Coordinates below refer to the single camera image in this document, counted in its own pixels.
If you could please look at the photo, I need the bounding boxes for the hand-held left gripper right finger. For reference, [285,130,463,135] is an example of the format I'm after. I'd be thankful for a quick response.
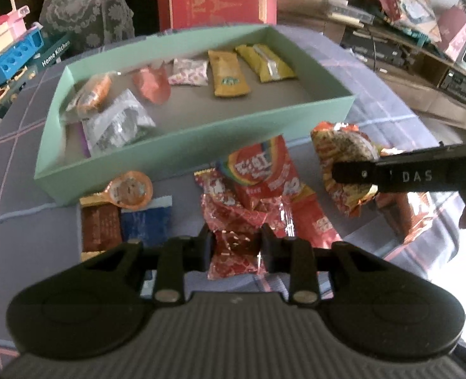
[260,223,384,306]

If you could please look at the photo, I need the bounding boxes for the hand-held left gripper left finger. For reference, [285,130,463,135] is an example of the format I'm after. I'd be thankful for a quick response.
[81,224,215,305]

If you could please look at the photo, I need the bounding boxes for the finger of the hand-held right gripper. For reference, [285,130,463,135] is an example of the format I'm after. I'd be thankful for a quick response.
[331,142,466,195]

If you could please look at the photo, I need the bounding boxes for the small red crinkly packet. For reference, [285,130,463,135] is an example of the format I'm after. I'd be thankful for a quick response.
[208,229,268,282]

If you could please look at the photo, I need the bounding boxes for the red white patterned packet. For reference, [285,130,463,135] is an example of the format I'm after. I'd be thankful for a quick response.
[194,169,289,245]

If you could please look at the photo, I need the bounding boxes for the blue snack packet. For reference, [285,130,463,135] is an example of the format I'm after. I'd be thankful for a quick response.
[120,195,174,249]

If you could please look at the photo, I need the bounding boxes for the orange noodle snack packet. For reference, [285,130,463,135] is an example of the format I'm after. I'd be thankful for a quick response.
[310,122,394,219]

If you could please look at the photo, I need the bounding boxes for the red rainbow candy bag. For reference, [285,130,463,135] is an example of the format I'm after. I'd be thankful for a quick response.
[216,135,337,250]

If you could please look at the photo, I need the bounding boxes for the round orange capsule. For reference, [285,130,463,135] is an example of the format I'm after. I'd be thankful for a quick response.
[105,171,154,211]

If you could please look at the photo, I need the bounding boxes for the green cardboard box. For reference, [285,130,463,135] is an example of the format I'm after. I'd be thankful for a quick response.
[33,24,356,207]

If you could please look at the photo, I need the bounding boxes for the brown chocolate bar gold ends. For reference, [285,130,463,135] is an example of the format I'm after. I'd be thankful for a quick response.
[79,193,124,262]

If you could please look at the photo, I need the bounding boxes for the silver foil packet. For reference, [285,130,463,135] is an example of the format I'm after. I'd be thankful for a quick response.
[81,89,157,156]

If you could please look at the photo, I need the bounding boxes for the purple clear packet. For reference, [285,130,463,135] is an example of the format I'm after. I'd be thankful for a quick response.
[74,122,92,159]

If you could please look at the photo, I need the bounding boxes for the orange-red snack packet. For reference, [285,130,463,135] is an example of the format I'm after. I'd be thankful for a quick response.
[132,66,172,104]

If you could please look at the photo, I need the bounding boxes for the yellow snack bar packet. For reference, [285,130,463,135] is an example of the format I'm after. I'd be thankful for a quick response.
[208,48,251,99]

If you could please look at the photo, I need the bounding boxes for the white pink patterned packet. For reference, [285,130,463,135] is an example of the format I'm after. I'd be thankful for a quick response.
[169,57,210,87]

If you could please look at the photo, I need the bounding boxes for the yellow packet silver strip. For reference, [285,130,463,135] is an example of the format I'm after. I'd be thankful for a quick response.
[235,43,297,84]

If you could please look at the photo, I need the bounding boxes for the clear packet orange cracker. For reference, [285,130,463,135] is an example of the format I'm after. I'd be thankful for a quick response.
[65,72,113,116]

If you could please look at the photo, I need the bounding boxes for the wooden cabinet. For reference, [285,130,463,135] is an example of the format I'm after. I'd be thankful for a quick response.
[276,8,466,131]

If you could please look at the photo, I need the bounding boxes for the pink paper bag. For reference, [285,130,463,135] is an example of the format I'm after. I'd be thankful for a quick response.
[434,6,466,58]

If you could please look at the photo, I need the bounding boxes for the colourful toy box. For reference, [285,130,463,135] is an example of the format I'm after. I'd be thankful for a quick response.
[377,0,441,44]

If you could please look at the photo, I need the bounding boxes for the green toy kitchen box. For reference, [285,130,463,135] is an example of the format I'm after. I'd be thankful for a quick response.
[0,33,73,103]

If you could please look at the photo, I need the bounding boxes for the blue toy block with holes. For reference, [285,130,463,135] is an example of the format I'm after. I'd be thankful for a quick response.
[0,24,44,87]

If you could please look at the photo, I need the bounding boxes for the grey lace cloth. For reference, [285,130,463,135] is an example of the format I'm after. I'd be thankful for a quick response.
[39,0,135,52]

